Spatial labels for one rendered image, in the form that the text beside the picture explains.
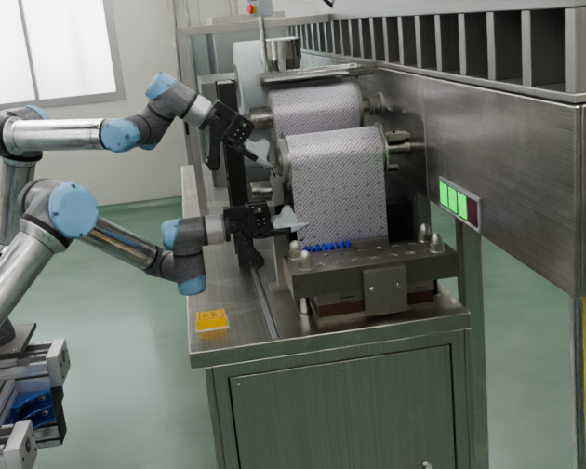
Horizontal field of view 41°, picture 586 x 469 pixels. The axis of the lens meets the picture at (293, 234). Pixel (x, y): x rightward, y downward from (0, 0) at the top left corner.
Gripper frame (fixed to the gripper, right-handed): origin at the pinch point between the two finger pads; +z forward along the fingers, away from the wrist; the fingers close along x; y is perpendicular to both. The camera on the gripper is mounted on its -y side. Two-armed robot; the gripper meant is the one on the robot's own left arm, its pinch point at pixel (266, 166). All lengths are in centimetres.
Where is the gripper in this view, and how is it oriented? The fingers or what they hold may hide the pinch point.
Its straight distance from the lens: 204.9
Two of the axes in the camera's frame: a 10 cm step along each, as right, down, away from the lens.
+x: -1.4, -2.5, 9.6
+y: 5.5, -8.2, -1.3
